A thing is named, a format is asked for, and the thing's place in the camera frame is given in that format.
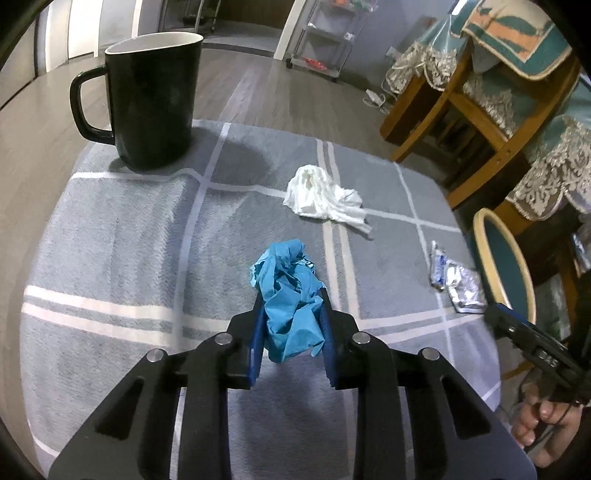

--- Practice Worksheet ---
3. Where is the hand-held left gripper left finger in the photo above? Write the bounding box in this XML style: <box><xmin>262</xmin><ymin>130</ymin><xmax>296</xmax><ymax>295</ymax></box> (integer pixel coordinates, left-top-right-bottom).
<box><xmin>48</xmin><ymin>291</ymin><xmax>266</xmax><ymax>480</ymax></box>

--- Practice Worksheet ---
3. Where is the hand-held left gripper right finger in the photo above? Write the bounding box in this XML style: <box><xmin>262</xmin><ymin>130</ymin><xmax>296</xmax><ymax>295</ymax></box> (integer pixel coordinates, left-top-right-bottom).
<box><xmin>318</xmin><ymin>288</ymin><xmax>539</xmax><ymax>480</ymax></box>

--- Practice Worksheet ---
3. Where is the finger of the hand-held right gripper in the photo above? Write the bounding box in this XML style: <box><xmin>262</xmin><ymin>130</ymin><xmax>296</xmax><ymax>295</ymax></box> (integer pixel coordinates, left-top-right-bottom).
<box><xmin>485</xmin><ymin>302</ymin><xmax>561</xmax><ymax>370</ymax></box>

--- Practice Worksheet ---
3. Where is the blue paper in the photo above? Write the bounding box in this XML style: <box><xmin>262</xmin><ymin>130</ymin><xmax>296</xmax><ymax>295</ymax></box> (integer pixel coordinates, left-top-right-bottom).
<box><xmin>250</xmin><ymin>239</ymin><xmax>325</xmax><ymax>364</ymax></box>

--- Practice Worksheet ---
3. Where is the teal waste bin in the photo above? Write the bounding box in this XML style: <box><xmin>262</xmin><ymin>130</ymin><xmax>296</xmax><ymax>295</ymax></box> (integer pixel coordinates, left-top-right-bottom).
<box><xmin>472</xmin><ymin>208</ymin><xmax>539</xmax><ymax>381</ymax></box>

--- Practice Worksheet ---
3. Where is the person's right hand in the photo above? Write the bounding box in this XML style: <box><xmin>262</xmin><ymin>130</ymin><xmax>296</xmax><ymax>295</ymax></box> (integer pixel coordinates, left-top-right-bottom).
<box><xmin>510</xmin><ymin>392</ymin><xmax>583</xmax><ymax>468</ymax></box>

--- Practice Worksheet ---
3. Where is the silver blue foil wrapper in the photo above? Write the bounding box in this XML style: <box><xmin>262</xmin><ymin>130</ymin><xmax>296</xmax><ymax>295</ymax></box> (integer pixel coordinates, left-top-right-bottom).
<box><xmin>429</xmin><ymin>240</ymin><xmax>462</xmax><ymax>291</ymax></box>

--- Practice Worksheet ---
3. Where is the grey striped blanket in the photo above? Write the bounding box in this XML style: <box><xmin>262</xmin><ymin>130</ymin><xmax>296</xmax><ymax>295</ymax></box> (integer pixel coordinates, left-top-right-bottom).
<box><xmin>18</xmin><ymin>119</ymin><xmax>502</xmax><ymax>480</ymax></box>

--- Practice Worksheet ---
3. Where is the white crumpled tissue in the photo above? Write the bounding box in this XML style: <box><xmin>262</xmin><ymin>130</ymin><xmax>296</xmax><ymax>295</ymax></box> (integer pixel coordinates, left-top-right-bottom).
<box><xmin>283</xmin><ymin>165</ymin><xmax>373</xmax><ymax>233</ymax></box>

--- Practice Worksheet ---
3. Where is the wooden table with lace cloth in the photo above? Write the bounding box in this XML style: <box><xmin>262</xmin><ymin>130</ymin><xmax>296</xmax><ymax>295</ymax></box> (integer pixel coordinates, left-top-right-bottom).
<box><xmin>385</xmin><ymin>0</ymin><xmax>591</xmax><ymax>227</ymax></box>

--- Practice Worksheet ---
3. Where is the white power strip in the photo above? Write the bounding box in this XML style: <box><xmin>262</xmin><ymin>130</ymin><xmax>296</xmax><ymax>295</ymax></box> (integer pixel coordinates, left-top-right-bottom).
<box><xmin>364</xmin><ymin>89</ymin><xmax>391</xmax><ymax>112</ymax></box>

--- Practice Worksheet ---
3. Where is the black mug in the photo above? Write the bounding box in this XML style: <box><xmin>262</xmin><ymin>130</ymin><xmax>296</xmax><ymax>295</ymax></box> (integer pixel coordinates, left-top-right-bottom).
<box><xmin>69</xmin><ymin>32</ymin><xmax>204</xmax><ymax>172</ymax></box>

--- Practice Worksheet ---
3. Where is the patterned teal cushion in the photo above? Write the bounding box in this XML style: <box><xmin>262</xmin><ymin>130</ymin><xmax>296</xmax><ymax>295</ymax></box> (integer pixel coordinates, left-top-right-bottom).
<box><xmin>450</xmin><ymin>0</ymin><xmax>573</xmax><ymax>81</ymax></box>

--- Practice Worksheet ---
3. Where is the metal shelf rack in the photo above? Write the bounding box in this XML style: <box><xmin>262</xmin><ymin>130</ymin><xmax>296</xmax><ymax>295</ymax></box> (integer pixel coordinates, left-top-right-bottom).
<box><xmin>286</xmin><ymin>0</ymin><xmax>372</xmax><ymax>84</ymax></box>

